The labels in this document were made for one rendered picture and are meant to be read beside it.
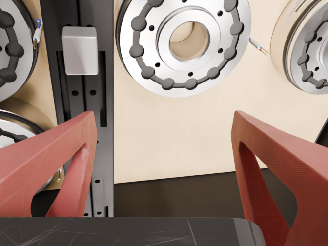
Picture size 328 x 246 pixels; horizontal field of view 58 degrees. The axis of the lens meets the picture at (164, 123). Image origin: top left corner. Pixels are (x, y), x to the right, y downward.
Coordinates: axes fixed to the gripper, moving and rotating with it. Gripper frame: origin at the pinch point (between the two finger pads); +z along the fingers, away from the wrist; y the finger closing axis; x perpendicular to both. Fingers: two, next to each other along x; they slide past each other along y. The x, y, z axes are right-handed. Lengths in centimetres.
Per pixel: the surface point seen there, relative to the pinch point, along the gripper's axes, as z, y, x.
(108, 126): 3.5, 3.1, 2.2
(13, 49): 9.2, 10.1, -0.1
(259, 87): 16.9, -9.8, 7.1
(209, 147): 16.1, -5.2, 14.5
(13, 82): 8.8, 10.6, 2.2
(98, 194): 3.5, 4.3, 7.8
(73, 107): 3.1, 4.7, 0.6
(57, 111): 2.9, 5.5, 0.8
